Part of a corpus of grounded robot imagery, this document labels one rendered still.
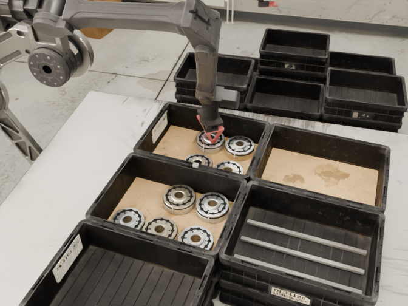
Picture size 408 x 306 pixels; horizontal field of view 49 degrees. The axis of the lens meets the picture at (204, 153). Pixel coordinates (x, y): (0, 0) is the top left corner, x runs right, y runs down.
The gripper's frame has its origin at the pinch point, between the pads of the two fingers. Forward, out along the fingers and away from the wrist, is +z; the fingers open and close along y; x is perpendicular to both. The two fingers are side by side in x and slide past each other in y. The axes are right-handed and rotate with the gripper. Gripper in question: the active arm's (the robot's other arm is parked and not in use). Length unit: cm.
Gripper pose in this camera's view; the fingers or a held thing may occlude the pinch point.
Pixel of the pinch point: (210, 135)
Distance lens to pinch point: 162.7
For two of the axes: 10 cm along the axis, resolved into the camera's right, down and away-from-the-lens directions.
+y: -3.2, -6.4, 7.0
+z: 0.2, 7.4, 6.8
